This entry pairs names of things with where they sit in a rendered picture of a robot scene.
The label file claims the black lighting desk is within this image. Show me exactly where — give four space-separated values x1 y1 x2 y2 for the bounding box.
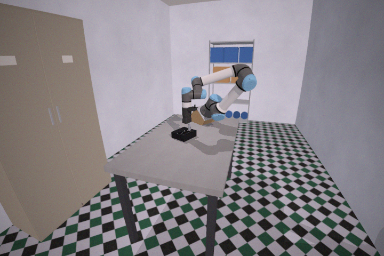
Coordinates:
171 127 197 142

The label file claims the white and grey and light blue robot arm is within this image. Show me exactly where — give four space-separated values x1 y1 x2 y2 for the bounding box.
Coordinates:
181 64 257 121

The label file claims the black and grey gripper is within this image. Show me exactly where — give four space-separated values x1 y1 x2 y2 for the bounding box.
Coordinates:
182 102 197 131

